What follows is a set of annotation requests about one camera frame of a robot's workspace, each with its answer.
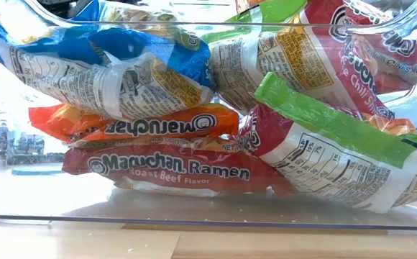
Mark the red white-backed ramen pack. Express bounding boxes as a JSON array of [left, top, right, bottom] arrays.
[[203, 0, 417, 119]]

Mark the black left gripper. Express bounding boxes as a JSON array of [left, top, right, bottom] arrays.
[[37, 0, 91, 19]]

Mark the blue soy sauce ramen pack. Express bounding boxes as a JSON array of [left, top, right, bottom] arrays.
[[0, 0, 216, 122]]

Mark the red roast beef ramen pack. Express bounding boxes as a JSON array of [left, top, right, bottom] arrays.
[[62, 138, 295, 198]]

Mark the clear plastic bin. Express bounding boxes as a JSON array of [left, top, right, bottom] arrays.
[[0, 0, 417, 231]]

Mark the pink green-edged ramen pack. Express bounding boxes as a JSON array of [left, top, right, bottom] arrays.
[[235, 72, 417, 214]]

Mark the teal silicone spoon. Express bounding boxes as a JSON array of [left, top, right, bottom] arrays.
[[12, 168, 65, 176]]

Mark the orange ramen noodle pack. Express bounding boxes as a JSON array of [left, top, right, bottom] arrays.
[[28, 103, 240, 147], [235, 0, 267, 14]]

